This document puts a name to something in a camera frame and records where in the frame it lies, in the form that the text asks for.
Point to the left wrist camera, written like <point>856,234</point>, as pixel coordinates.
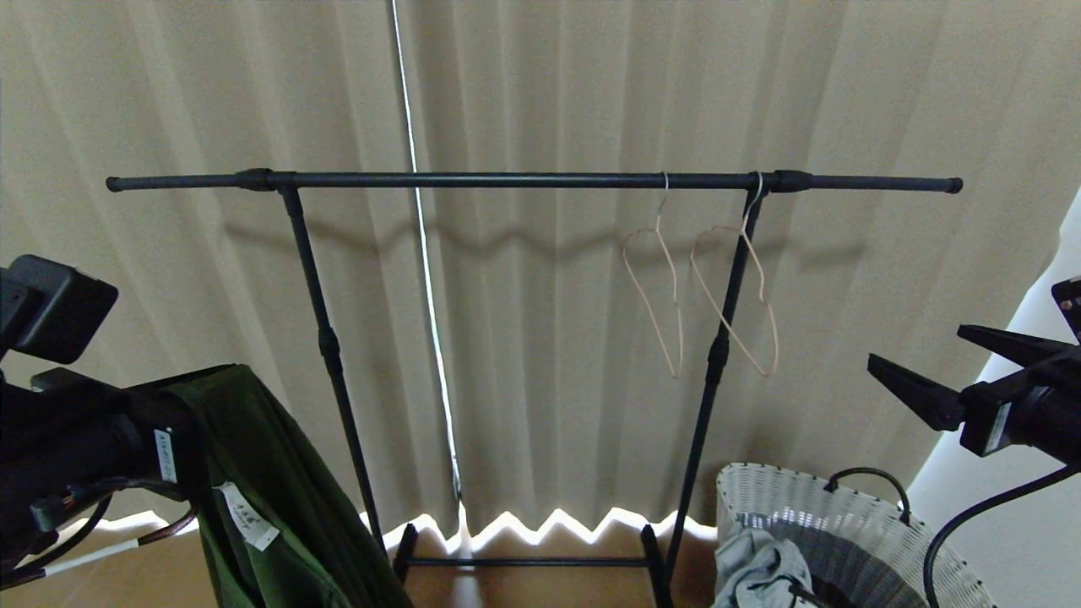
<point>59,308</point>

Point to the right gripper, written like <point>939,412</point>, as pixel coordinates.
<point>1047,414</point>

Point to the pink clothes hanger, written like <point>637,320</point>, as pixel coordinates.
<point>678,329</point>
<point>763,291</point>

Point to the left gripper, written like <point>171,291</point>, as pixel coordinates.
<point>93,439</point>

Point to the black clothes rack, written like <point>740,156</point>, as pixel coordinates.
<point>507,180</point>

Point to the beige curtain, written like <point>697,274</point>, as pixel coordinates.
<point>549,84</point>

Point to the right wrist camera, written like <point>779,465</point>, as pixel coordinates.
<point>1068,300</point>

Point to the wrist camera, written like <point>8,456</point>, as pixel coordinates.
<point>1068,300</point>
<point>59,308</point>

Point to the green long-sleeved shirt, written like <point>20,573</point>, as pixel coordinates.
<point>279,490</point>

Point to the white laundry basket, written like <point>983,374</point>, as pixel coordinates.
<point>853,523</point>

